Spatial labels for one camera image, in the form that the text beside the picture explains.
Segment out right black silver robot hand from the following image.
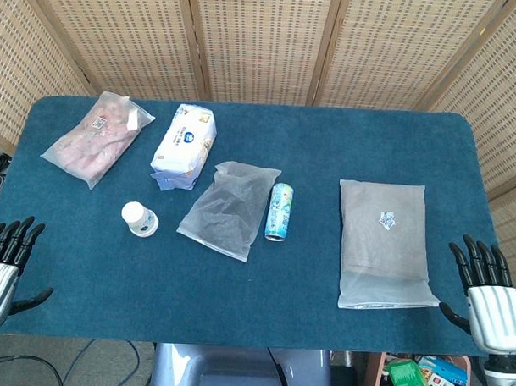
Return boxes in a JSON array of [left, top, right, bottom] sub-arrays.
[[437, 233, 516, 356]]

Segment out blue printed box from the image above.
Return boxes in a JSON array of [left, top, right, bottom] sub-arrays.
[[416, 355, 470, 386]]

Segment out green snack package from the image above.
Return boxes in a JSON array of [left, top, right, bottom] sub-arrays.
[[386, 358, 434, 386]]

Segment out bagged grey clothing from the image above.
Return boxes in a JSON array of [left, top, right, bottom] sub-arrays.
[[335, 178, 445, 314]]

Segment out brown wooden shelf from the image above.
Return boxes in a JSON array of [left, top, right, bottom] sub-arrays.
[[363, 351, 476, 386]]

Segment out bagged pink clothing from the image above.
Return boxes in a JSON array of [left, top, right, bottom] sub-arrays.
[[39, 88, 158, 193]]

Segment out white blue tissue pack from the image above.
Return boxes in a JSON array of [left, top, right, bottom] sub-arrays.
[[149, 102, 219, 194]]

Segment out blue drink can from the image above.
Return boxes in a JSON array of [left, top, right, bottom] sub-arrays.
[[264, 181, 295, 242]]

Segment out bagged dark clothing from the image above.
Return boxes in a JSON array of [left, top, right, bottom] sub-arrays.
[[175, 159, 283, 265]]

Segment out blue carpet table cover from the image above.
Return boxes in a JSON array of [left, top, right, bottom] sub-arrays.
[[0, 93, 516, 359]]

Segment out silver-blue robot torso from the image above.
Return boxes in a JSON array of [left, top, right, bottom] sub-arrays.
[[148, 343, 334, 386]]

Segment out woven bamboo folding screen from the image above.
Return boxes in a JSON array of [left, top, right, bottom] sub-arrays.
[[0, 0, 516, 292]]

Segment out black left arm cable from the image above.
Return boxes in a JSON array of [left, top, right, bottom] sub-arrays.
[[0, 352, 67, 386]]

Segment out blue floor cable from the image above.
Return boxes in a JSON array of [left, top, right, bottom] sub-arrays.
[[62, 338, 141, 386]]

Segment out black torso cable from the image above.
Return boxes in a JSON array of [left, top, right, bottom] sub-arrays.
[[265, 347, 288, 386]]

